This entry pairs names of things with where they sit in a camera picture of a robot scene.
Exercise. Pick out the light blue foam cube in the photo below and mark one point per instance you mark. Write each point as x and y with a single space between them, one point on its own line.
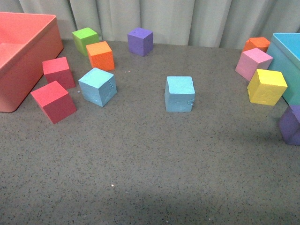
179 94

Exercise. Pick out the light blue cube with marks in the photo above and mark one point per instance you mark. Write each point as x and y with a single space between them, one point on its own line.
98 86

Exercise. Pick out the purple foam cube far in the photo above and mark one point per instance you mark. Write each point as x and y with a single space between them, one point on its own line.
140 41

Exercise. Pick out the orange foam cube left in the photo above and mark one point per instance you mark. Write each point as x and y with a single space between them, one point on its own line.
101 56

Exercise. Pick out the red foam cube front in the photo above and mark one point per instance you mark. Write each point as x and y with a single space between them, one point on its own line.
55 101

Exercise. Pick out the red foam cube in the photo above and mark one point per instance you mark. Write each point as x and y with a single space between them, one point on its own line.
55 101
58 70

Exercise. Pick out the green foam cube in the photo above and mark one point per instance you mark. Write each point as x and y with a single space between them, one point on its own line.
83 37

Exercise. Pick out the red foam cube rear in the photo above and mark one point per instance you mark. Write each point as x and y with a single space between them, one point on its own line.
58 70

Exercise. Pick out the grey curtain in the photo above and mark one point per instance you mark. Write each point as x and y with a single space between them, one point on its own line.
209 23

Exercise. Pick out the yellow foam cube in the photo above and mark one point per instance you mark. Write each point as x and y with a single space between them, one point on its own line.
266 87

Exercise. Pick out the orange foam cube behind pink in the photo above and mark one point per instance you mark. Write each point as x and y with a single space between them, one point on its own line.
257 42

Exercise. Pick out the purple foam cube near bin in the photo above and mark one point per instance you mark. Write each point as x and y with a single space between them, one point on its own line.
289 125

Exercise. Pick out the salmon pink plastic bin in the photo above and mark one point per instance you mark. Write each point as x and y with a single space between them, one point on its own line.
26 40

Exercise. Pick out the light blue plastic bin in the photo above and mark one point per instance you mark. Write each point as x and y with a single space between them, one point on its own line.
285 50

